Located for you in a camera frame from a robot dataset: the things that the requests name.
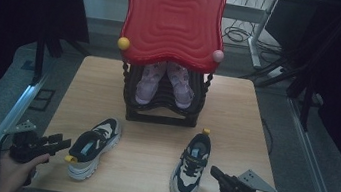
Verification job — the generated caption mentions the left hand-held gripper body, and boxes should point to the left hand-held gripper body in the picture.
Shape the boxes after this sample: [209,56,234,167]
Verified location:
[0,115,58,169]

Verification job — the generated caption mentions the navy and white sneaker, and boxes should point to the navy and white sneaker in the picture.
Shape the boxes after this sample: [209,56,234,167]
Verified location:
[167,124,215,192]
[61,111,125,186]

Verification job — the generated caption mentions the purple sneaker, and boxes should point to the purple sneaker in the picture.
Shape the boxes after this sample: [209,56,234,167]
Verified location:
[133,57,168,109]
[161,61,199,111]

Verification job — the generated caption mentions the red and black shoe rack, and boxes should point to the red and black shoe rack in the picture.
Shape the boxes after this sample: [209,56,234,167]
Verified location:
[107,0,233,133]

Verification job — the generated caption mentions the person's left hand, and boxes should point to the person's left hand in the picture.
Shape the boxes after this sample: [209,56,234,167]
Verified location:
[0,147,51,192]

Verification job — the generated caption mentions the black tripod stand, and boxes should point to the black tripod stand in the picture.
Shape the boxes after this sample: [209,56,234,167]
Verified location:
[235,2,340,134]
[29,20,94,94]

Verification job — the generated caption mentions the white power strip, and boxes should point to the white power strip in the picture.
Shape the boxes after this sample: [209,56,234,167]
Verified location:
[266,63,287,82]

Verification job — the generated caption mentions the aluminium rail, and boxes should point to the aluminium rail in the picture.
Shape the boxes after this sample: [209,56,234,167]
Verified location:
[274,96,341,192]
[0,65,51,192]

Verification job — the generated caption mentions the black floor cables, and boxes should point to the black floor cables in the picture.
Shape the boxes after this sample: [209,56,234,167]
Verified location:
[220,0,290,56]

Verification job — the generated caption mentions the white desk frame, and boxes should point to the white desk frame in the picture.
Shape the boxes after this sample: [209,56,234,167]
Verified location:
[216,0,280,71]

